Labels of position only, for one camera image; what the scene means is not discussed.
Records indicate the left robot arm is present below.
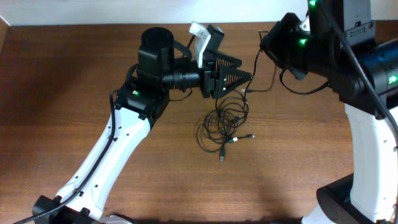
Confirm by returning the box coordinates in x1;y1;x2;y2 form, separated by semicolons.
31;22;251;223

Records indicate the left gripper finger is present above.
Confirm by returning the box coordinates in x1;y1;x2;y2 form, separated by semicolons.
213;65;252;98
205;50;242;69

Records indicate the black usb cable coil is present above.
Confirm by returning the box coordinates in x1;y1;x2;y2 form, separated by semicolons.
195;93;250;162

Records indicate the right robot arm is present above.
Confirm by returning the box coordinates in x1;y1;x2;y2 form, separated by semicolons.
260;1;397;223

